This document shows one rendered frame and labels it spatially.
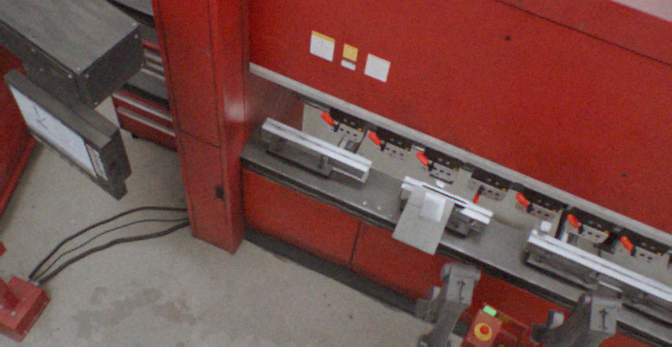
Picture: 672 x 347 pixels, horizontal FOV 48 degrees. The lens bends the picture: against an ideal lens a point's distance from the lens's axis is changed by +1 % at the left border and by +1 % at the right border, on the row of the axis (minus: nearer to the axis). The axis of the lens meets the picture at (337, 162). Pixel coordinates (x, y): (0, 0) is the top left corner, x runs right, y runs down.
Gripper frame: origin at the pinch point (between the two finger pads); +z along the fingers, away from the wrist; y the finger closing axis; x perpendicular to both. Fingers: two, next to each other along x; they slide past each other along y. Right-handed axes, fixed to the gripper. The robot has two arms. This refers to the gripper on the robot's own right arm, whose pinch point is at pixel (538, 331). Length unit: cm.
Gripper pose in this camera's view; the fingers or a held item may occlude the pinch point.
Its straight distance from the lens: 300.7
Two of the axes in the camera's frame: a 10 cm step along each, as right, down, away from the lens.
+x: -2.0, 9.8, -0.8
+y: -9.8, -2.0, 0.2
